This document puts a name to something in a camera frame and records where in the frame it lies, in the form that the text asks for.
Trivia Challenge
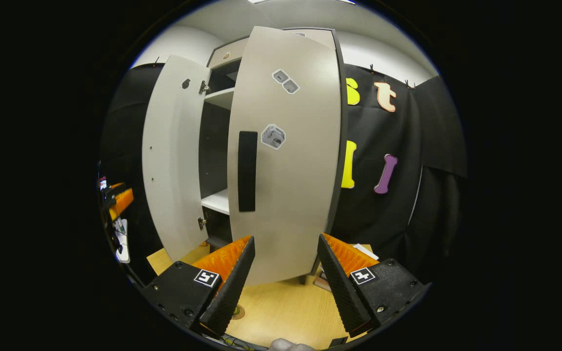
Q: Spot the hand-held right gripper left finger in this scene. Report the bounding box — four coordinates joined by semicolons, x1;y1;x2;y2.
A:
141;235;256;340

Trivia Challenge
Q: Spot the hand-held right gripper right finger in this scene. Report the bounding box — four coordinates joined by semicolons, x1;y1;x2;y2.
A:
317;234;432;340

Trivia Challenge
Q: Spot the grey cabinet door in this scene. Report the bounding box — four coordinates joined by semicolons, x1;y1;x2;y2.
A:
141;54;212;263
226;25;344;287

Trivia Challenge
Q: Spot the grey cabinet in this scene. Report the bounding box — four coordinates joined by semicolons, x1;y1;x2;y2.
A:
198;27;349;286

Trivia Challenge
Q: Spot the white cabinet shelf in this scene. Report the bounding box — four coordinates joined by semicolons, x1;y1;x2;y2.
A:
201;189;230;215
204;88;235;110

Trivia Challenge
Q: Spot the white power strip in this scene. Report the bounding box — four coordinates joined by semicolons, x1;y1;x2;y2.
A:
114;218;130;264

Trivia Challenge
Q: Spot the black door handle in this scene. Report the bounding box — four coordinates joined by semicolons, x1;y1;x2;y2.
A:
238;131;258;212

